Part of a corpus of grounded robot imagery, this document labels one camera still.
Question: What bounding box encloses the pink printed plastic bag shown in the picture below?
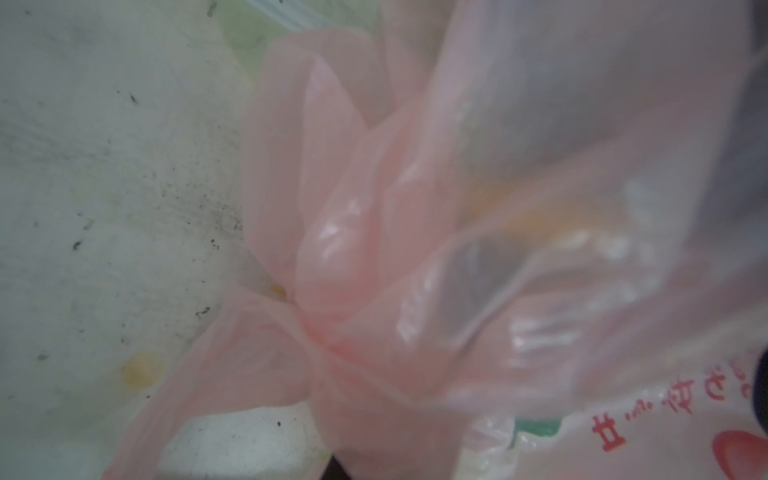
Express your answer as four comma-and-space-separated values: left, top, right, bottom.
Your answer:
105, 1, 767, 479

